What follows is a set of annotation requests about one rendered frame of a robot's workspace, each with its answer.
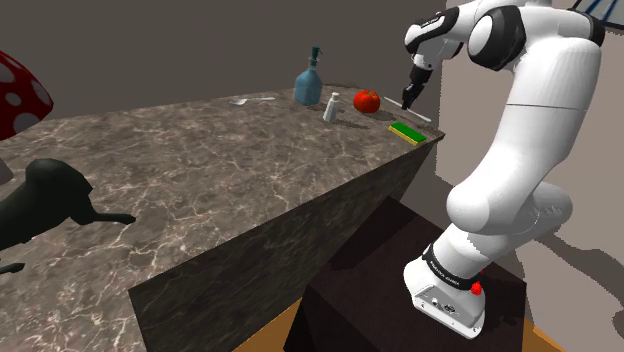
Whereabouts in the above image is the white stick utensil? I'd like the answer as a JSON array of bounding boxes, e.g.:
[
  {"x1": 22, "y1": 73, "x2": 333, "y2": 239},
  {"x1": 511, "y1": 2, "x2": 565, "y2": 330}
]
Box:
[{"x1": 382, "y1": 96, "x2": 434, "y2": 124}]

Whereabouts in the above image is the green and yellow sponge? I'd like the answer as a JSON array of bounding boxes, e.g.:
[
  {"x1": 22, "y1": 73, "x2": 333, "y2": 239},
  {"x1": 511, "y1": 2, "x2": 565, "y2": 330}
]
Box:
[{"x1": 387, "y1": 121, "x2": 428, "y2": 147}]

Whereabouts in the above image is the red tomato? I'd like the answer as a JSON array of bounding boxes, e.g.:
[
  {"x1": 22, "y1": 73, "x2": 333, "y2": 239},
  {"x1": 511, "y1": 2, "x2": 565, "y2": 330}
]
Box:
[{"x1": 353, "y1": 89, "x2": 381, "y2": 115}]

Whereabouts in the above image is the small white bottle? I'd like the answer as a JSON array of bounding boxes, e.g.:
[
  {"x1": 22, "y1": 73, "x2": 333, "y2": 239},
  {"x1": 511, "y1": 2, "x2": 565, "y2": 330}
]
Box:
[{"x1": 322, "y1": 91, "x2": 341, "y2": 124}]

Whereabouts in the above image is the blue soap dispenser bottle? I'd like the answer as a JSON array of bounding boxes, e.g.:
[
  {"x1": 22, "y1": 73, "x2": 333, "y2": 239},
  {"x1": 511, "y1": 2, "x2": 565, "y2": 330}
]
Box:
[{"x1": 293, "y1": 46, "x2": 324, "y2": 107}]

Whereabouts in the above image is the silver spoon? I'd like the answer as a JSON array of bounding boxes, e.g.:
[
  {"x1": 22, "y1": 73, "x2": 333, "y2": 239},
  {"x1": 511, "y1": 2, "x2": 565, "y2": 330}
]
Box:
[{"x1": 229, "y1": 96, "x2": 277, "y2": 107}]

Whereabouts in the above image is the dark robot stand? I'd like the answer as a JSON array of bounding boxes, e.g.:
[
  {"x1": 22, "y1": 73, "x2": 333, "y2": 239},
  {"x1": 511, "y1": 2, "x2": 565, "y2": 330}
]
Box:
[{"x1": 283, "y1": 195, "x2": 529, "y2": 352}]

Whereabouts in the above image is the black dog figure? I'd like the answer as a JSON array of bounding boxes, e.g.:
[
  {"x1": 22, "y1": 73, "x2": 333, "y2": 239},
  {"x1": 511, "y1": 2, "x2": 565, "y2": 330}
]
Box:
[{"x1": 0, "y1": 157, "x2": 138, "y2": 275}]

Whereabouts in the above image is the red white-spotted mushroom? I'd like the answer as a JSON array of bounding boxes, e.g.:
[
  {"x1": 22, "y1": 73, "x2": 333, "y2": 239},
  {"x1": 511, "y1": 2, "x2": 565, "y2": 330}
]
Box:
[{"x1": 0, "y1": 50, "x2": 55, "y2": 143}]

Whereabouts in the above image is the blue and white wall picture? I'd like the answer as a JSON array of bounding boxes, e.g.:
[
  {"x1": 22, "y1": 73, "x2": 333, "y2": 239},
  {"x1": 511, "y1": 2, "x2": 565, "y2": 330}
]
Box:
[{"x1": 567, "y1": 0, "x2": 624, "y2": 31}]

